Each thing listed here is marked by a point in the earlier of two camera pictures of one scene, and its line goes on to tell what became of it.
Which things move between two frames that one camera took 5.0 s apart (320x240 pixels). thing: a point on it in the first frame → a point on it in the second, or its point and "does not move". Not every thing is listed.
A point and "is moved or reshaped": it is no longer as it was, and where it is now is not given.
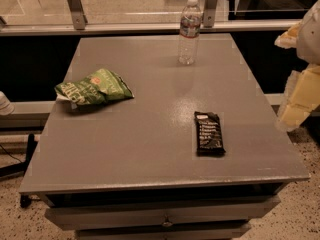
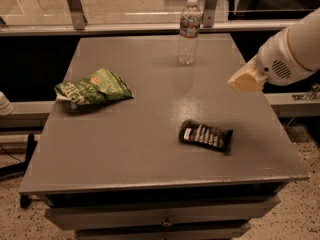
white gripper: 310,39 → 277,63
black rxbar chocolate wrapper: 209,135 is moved or reshaped
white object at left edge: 6,107 does not move
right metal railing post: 211,1 does not move
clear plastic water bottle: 189,32 does not move
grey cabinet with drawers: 127,169 does not move
